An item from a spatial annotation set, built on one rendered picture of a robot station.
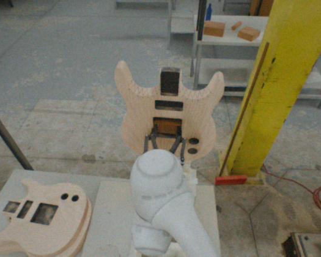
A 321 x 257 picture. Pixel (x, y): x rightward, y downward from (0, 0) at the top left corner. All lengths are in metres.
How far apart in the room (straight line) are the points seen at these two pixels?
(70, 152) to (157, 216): 2.41
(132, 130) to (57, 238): 0.61
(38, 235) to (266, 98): 1.58
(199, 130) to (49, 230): 0.81
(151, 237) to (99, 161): 2.10
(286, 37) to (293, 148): 1.70
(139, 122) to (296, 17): 1.08
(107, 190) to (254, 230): 1.44
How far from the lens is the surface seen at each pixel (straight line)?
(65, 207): 1.27
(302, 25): 1.61
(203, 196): 1.30
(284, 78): 1.77
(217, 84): 0.72
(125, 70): 0.74
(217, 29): 2.83
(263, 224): 2.40
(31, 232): 1.27
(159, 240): 0.59
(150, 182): 0.43
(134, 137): 0.90
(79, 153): 2.76
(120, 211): 1.26
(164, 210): 0.45
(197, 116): 0.79
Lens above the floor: 2.06
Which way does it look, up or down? 46 degrees down
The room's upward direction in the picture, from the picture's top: straight up
